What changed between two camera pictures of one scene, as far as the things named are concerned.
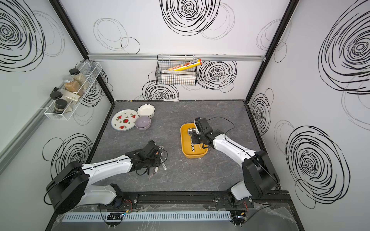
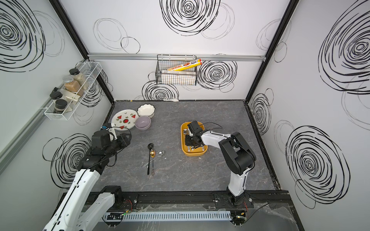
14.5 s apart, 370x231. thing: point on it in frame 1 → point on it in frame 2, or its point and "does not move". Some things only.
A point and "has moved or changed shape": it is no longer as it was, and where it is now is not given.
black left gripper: [157, 163] → [125, 141]
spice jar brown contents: [71, 85] does not move
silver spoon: [162, 147] has moved or changed shape
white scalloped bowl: [146, 109] does not move
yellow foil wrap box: [191, 64] does not move
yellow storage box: [186, 143] does not move
